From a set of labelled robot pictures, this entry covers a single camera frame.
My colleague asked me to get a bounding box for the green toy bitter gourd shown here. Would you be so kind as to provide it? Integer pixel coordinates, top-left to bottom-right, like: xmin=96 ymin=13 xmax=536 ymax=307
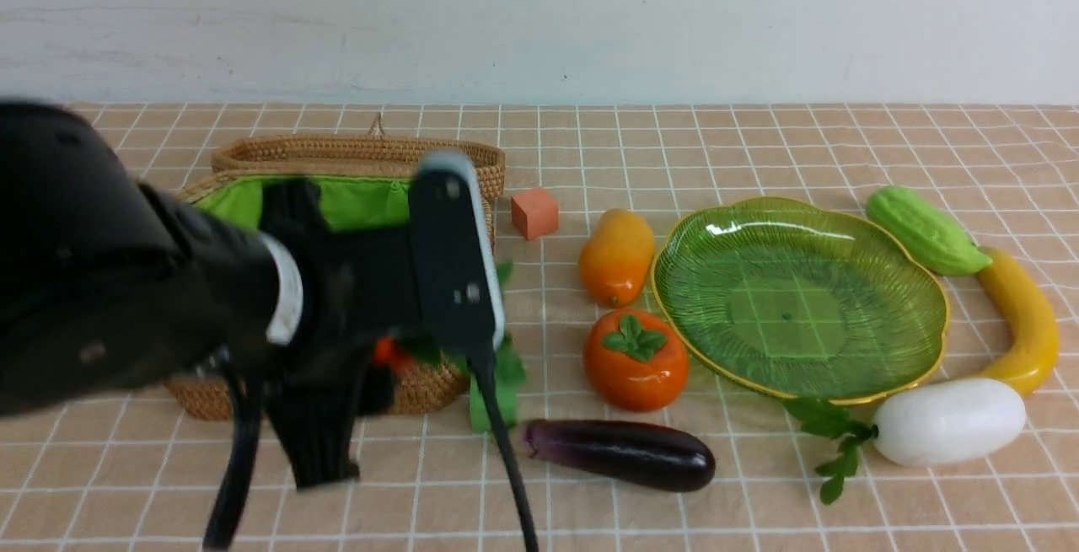
xmin=866 ymin=185 xmax=993 ymax=276

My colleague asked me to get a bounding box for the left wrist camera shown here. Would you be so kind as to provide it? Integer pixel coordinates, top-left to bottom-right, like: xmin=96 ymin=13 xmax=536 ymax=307
xmin=408 ymin=152 xmax=506 ymax=362

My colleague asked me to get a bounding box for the yellow toy banana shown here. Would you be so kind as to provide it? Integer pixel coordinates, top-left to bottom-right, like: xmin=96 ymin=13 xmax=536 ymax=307
xmin=976 ymin=246 xmax=1060 ymax=397

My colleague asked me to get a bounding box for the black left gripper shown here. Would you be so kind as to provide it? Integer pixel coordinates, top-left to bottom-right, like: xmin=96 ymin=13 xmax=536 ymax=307
xmin=259 ymin=180 xmax=421 ymax=489

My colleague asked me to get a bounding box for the green foam cube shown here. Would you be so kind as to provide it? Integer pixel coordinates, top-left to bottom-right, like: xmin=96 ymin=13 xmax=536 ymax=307
xmin=469 ymin=377 xmax=521 ymax=432

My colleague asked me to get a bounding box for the orange toy persimmon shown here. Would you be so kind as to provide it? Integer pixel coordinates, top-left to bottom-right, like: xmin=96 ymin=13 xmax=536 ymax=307
xmin=582 ymin=308 xmax=689 ymax=411

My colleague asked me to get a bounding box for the orange foam cube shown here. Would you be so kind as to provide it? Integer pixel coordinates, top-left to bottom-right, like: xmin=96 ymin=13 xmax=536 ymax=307
xmin=510 ymin=187 xmax=561 ymax=242

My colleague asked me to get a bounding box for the orange toy carrot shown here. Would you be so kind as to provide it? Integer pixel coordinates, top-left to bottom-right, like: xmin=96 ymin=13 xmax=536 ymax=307
xmin=373 ymin=260 xmax=529 ymax=431

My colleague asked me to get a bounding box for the green glass leaf plate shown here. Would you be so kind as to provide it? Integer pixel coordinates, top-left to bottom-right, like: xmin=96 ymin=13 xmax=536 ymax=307
xmin=650 ymin=197 xmax=951 ymax=405

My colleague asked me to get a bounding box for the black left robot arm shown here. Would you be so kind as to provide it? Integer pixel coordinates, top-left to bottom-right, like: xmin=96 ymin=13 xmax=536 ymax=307
xmin=3 ymin=100 xmax=421 ymax=488

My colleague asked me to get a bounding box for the woven wicker basket green lining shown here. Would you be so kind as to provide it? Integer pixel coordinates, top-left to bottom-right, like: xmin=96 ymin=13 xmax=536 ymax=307
xmin=164 ymin=170 xmax=497 ymax=420

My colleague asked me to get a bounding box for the orange yellow toy mango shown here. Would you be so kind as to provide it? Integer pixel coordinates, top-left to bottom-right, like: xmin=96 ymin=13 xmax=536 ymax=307
xmin=578 ymin=209 xmax=656 ymax=308

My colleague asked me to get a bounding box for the purple toy eggplant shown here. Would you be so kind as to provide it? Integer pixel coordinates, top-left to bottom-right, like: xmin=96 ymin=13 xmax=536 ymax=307
xmin=520 ymin=419 xmax=718 ymax=493

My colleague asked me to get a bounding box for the checkered beige tablecloth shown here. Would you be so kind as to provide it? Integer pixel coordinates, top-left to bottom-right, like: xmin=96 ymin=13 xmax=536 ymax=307
xmin=3 ymin=102 xmax=1078 ymax=551

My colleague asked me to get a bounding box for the white toy radish with leaves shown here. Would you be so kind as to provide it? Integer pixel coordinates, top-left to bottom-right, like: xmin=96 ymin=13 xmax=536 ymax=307
xmin=782 ymin=377 xmax=1028 ymax=506

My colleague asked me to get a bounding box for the woven wicker basket lid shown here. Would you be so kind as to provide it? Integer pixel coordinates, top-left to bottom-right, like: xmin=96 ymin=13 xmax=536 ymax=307
xmin=211 ymin=114 xmax=506 ymax=201

